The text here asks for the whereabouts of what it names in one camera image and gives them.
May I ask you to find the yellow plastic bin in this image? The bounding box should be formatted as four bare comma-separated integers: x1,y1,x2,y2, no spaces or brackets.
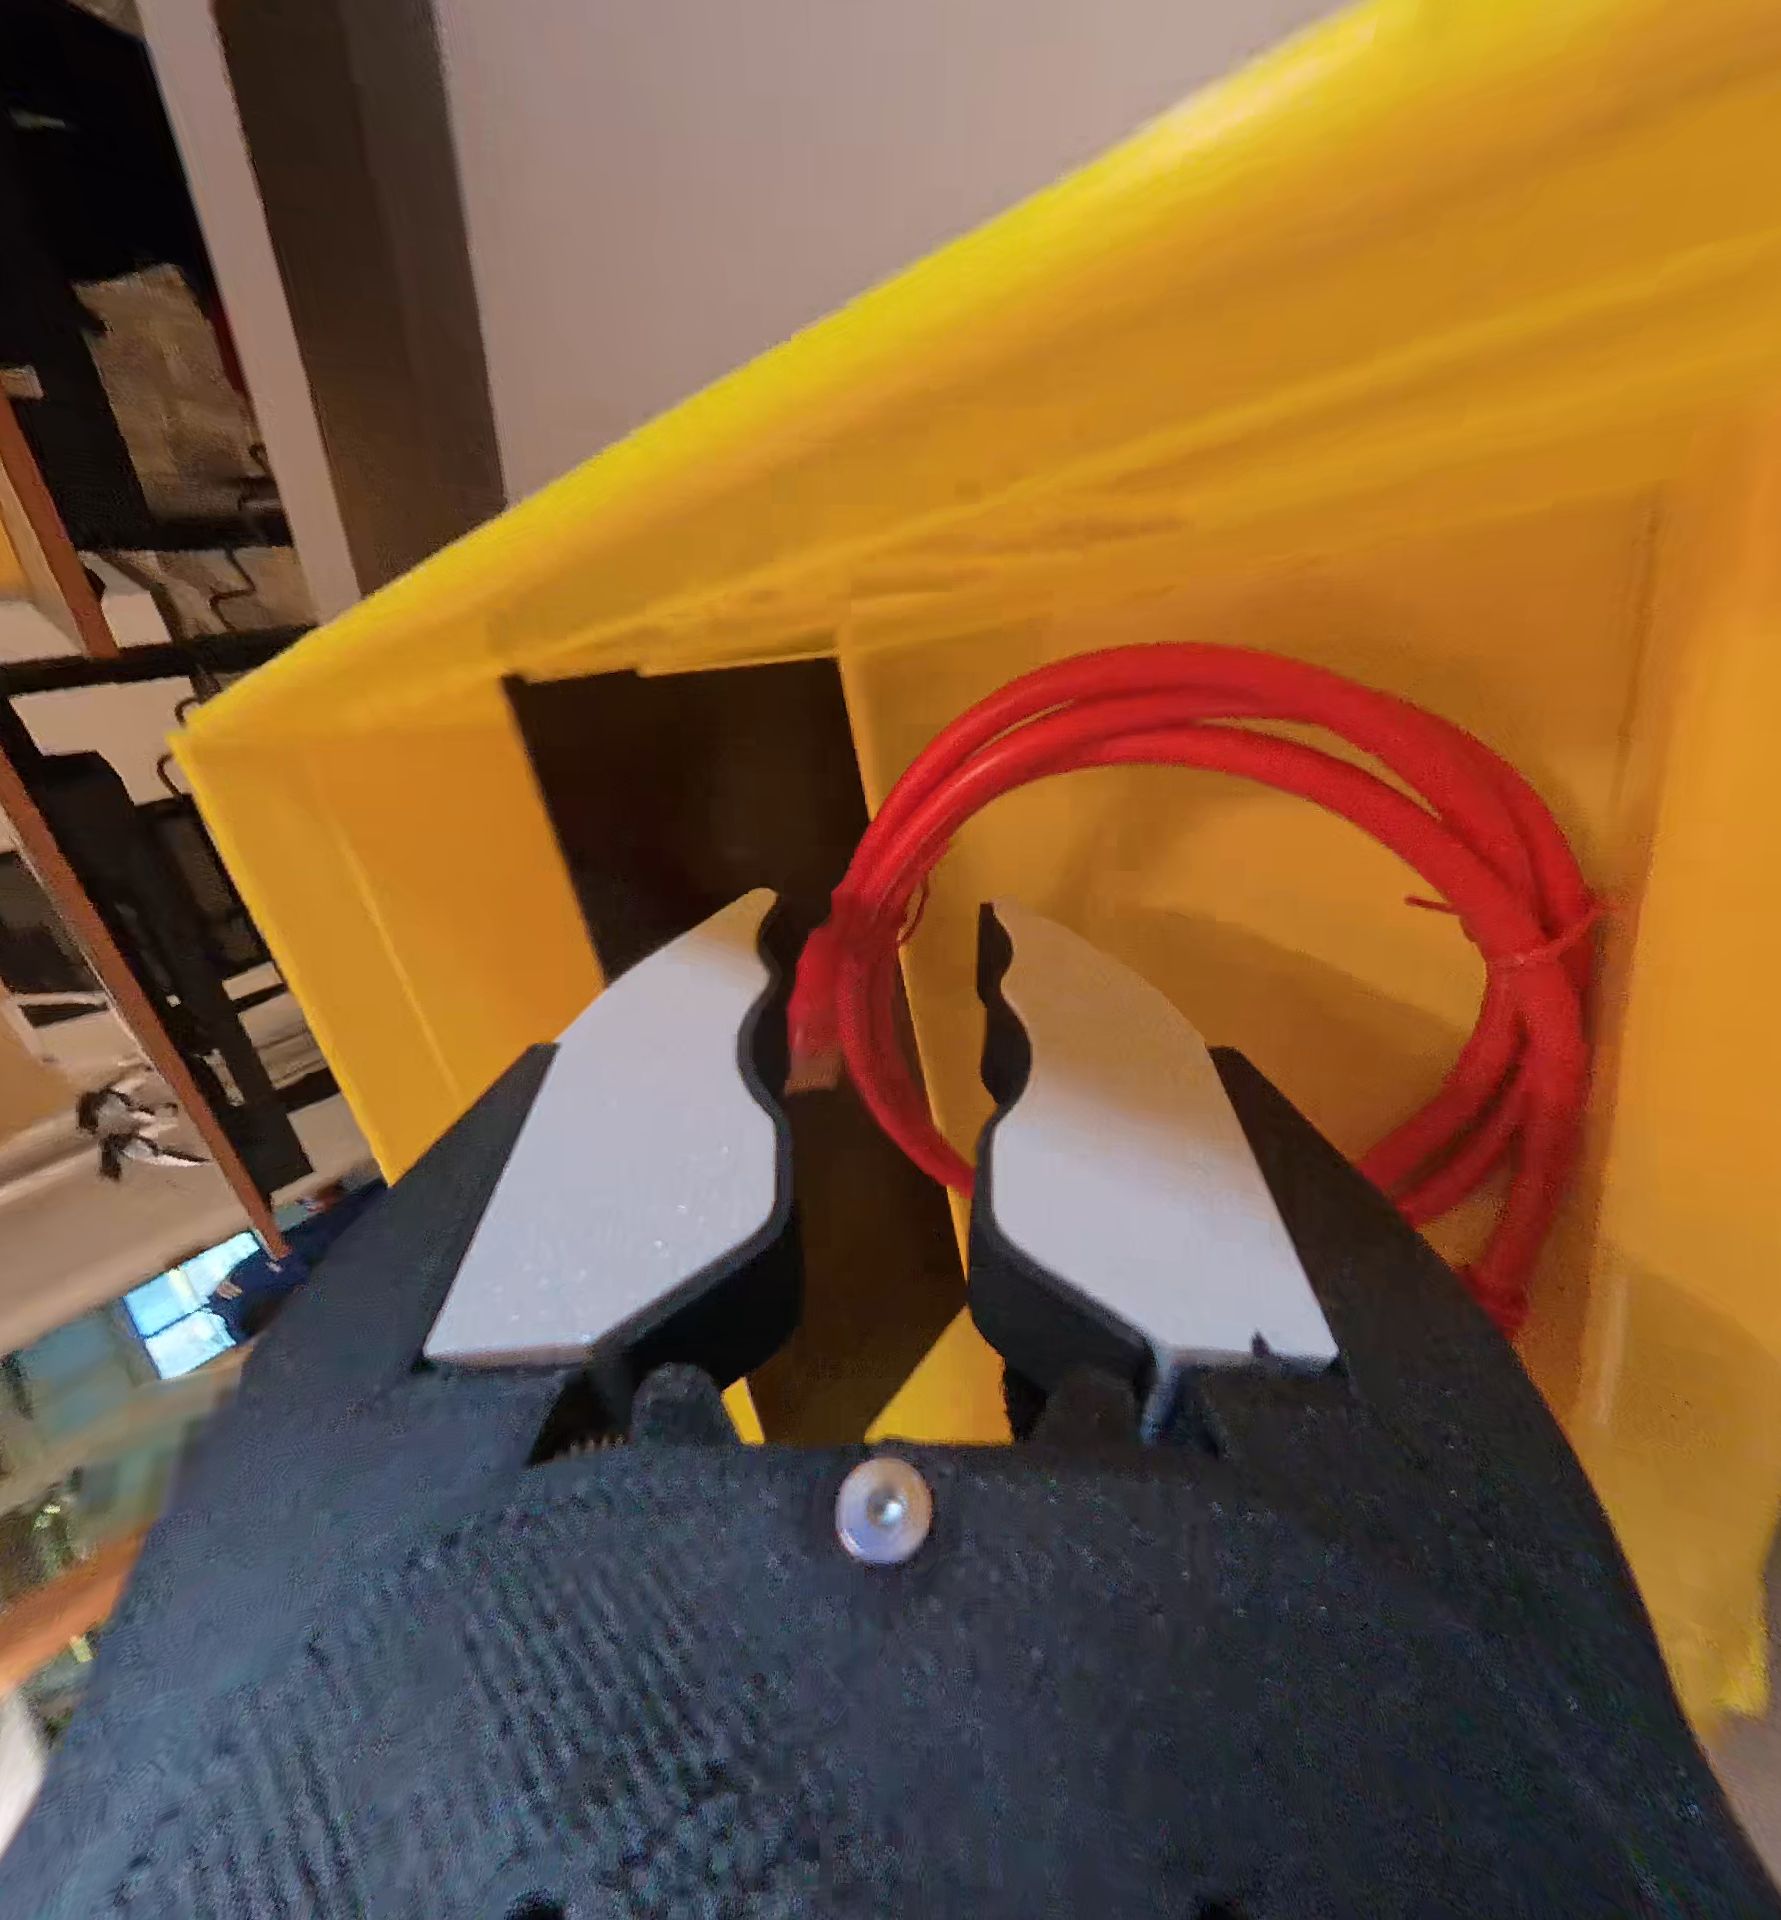
169,0,1781,1743

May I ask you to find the red ethernet cable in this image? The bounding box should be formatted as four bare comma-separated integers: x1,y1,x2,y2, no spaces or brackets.
783,642,1606,1337

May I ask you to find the wooden shelf frame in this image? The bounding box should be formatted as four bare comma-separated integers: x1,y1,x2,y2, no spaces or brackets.
0,224,292,1261

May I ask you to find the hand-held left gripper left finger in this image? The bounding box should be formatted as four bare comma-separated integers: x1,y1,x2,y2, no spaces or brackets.
423,888,804,1370

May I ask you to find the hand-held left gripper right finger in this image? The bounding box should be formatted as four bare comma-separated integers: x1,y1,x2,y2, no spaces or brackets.
965,901,1343,1433

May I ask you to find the black metal rack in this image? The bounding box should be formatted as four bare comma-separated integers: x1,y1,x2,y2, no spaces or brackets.
0,0,323,1203

